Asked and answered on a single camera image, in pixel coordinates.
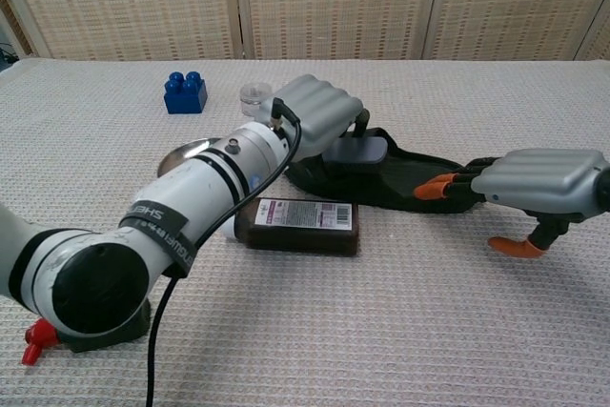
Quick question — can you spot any woven table cloth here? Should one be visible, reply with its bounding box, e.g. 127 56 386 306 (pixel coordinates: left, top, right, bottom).
0 57 610 407

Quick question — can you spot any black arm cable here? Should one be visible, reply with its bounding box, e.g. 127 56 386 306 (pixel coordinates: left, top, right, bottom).
142 97 302 407

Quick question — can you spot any round steel plate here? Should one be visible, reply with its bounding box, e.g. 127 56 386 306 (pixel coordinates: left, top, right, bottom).
157 137 225 178

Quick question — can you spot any blue toy building block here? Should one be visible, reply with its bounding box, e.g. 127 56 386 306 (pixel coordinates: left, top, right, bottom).
163 71 210 115

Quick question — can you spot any dark bottle red nozzle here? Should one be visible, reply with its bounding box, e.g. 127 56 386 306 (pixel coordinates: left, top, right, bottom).
21 299 154 366

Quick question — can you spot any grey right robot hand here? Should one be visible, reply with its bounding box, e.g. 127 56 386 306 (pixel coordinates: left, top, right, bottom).
413 149 610 259

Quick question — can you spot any bamboo folding screen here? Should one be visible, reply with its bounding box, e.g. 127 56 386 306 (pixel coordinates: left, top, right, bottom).
0 0 610 62

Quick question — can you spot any small clear plastic jar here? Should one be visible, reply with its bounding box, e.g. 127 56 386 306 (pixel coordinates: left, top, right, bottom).
238 82 275 118

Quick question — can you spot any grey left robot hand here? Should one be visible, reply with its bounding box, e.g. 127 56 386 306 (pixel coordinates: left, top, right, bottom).
260 73 371 164

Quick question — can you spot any black slide sandal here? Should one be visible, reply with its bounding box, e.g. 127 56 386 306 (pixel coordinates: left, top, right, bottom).
283 127 488 214

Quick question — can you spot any grey scrub brush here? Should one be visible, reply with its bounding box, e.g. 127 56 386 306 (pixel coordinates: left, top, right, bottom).
324 136 388 168

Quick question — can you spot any brown bottle with white cap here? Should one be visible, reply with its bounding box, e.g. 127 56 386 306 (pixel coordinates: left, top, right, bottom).
221 196 360 258

